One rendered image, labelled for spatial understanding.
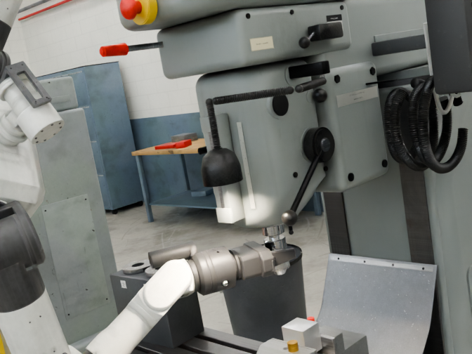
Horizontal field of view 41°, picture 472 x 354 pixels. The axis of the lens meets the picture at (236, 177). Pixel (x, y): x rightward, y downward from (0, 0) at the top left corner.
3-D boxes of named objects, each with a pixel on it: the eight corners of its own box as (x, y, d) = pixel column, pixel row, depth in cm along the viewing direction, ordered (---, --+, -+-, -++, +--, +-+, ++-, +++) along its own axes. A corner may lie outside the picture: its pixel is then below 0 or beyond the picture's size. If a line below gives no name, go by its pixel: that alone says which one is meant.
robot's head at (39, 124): (18, 154, 109) (45, 123, 105) (-16, 109, 110) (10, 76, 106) (44, 148, 115) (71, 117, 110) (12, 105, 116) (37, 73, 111)
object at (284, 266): (263, 270, 134) (259, 245, 133) (277, 262, 137) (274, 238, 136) (280, 272, 131) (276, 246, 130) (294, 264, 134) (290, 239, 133)
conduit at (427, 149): (432, 183, 124) (419, 77, 120) (362, 182, 135) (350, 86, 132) (473, 163, 136) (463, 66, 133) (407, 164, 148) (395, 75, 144)
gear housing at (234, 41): (246, 66, 110) (237, 8, 108) (161, 81, 127) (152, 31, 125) (356, 48, 132) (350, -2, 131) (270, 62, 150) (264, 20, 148)
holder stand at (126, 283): (173, 349, 166) (159, 277, 162) (121, 336, 181) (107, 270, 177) (204, 331, 174) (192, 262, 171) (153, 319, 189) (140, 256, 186)
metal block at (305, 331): (307, 358, 131) (302, 331, 130) (285, 352, 135) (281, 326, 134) (322, 348, 134) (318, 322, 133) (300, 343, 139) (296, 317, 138)
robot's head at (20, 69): (17, 133, 110) (27, 108, 104) (-11, 95, 110) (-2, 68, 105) (47, 121, 114) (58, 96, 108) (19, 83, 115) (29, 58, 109)
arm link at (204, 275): (221, 287, 123) (165, 303, 120) (210, 297, 133) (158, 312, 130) (204, 233, 127) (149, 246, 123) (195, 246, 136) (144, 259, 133)
